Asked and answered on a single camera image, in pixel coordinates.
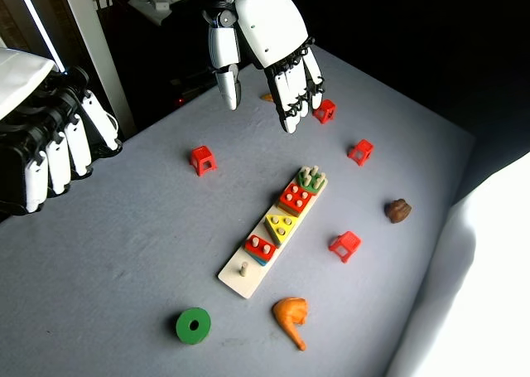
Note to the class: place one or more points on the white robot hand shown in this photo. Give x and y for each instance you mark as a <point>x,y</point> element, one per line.
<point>58,161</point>
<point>269,25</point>

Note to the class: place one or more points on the green cross block stack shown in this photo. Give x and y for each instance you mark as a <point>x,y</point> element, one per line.
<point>318,187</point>

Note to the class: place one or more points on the yellow triangle block stack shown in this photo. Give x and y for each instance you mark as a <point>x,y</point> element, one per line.
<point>275,223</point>

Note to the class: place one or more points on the red oblong block stack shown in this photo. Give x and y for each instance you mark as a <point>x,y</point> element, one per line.
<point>261,246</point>

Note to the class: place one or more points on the wooden peg board base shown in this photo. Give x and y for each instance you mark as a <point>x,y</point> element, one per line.
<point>248,286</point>

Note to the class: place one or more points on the small orange toy piece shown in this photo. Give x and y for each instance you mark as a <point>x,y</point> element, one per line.
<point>267,98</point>

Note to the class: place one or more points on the red toy stool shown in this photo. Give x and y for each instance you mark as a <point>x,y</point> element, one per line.
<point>348,241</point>
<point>327,108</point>
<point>362,148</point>
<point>203,157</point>

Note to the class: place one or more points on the grey table cloth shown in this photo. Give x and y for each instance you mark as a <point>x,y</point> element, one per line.
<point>124,248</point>

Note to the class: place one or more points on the white light strip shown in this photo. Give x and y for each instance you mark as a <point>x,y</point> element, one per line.
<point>39,22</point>

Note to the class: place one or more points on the brown toy lump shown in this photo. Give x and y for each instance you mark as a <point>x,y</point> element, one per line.
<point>398,211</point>

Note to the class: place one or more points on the orange toy chicken leg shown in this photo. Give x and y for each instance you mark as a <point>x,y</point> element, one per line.
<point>290,310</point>

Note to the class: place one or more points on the white fabric backdrop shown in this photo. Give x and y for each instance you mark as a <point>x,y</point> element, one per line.
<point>476,290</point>

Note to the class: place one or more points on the white upright post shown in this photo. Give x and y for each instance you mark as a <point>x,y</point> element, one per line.
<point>99,49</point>

